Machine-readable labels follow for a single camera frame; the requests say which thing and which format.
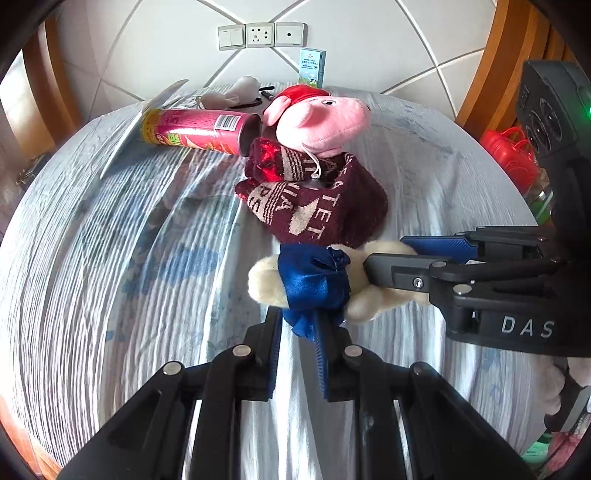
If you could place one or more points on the maroon knit scarf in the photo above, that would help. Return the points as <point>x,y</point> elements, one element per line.
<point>321,201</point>

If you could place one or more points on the blue milk carton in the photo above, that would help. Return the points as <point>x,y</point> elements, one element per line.
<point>311,68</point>

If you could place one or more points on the pink chips can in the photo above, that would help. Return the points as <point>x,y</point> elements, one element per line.
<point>222,131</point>

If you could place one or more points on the pink pig plush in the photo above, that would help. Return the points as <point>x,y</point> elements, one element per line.
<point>310,120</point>

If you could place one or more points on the wall socket panel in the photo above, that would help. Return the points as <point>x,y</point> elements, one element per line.
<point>262,35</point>

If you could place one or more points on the white bear blue dress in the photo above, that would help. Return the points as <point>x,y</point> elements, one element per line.
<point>305,278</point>

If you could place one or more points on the grey small plush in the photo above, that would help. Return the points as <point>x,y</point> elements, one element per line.
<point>243,92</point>

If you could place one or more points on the red plastic basket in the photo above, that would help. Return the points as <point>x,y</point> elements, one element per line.
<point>514,154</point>

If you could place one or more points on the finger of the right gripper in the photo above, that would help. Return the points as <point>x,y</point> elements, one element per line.
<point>415,274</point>
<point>461,244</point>

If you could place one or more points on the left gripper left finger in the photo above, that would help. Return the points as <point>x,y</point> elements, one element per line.
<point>186,410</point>

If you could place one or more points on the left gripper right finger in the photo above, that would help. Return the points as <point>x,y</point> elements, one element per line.
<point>410,422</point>

